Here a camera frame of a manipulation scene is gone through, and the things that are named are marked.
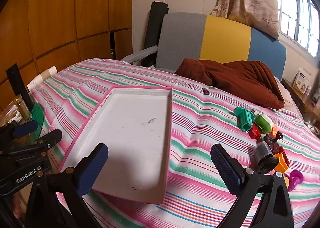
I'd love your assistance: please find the dark brown flower-shaped toy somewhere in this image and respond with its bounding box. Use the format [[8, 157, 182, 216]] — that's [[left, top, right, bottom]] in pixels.
[[264, 132, 284, 151]]

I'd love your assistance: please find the red plastic toy piece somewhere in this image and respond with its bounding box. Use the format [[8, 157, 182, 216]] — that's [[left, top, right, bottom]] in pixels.
[[248, 124, 262, 140]]

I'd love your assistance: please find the barred window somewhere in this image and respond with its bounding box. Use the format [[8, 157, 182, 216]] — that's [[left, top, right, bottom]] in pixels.
[[272, 0, 320, 57]]

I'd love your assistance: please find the white cardboard box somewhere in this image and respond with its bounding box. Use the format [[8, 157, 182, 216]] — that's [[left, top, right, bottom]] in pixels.
[[292, 68, 312, 94]]

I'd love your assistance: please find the black flat board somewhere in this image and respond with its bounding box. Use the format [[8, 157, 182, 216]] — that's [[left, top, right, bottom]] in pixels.
[[6, 63, 34, 109]]

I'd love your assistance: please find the glass jar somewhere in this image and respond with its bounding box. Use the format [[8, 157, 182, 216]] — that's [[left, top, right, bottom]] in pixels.
[[0, 94, 32, 128]]

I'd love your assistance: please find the green glass side table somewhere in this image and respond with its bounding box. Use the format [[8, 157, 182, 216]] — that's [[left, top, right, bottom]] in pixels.
[[30, 103, 45, 143]]

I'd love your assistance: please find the brown quilted jacket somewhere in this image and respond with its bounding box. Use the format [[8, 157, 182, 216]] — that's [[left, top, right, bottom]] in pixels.
[[175, 58, 285, 110]]

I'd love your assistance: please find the pale pink quilt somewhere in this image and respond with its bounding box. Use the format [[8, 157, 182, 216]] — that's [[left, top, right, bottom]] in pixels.
[[274, 76, 300, 113]]

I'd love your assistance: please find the grey padded armrest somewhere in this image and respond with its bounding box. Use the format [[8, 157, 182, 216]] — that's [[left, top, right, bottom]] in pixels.
[[121, 45, 158, 64]]

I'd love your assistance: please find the white paper roll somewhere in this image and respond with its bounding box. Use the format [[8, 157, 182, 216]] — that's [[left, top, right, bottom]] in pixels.
[[27, 66, 58, 91]]

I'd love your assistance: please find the purple plastic cup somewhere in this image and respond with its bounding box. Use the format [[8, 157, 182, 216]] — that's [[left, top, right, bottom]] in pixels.
[[287, 170, 304, 191]]

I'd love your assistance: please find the orange plastic toy piece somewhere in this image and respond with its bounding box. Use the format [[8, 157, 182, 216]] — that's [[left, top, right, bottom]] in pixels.
[[274, 152, 289, 173]]

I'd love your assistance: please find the pink-edged white tray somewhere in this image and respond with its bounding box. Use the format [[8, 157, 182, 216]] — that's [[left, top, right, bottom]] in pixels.
[[59, 86, 173, 205]]

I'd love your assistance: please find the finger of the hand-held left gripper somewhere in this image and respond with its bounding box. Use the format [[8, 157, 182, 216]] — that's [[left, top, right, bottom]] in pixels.
[[0, 129, 63, 166], [0, 121, 38, 143]]

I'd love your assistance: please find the black rolled mat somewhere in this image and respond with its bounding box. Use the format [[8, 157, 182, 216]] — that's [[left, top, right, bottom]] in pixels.
[[144, 1, 168, 67]]

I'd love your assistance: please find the teal plastic toy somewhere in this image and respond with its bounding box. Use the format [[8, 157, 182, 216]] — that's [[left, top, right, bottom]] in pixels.
[[234, 107, 255, 132]]

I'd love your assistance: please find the black cylinder container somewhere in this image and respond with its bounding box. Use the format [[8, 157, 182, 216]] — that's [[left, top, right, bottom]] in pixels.
[[254, 141, 279, 175]]

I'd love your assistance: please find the green white plug-in device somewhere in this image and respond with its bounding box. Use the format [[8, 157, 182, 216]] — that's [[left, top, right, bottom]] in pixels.
[[251, 110, 273, 134]]

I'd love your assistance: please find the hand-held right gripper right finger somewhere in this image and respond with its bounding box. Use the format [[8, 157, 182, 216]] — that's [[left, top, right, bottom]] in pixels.
[[210, 144, 294, 228]]

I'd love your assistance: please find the wooden bedside shelf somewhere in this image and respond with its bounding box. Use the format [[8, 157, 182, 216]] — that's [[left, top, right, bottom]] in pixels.
[[282, 79, 320, 118]]

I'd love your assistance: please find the pink green striped blanket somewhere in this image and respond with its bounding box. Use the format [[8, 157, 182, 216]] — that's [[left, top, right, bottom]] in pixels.
[[27, 58, 320, 228]]

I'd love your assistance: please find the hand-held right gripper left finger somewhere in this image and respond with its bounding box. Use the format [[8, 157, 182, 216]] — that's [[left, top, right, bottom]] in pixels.
[[25, 143, 109, 228]]

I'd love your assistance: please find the wooden wardrobe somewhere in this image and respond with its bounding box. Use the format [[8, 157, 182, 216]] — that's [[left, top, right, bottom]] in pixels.
[[0, 0, 134, 113]]

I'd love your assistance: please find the red lipstick tube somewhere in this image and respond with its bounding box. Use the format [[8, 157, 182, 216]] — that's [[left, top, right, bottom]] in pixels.
[[277, 145, 291, 168]]

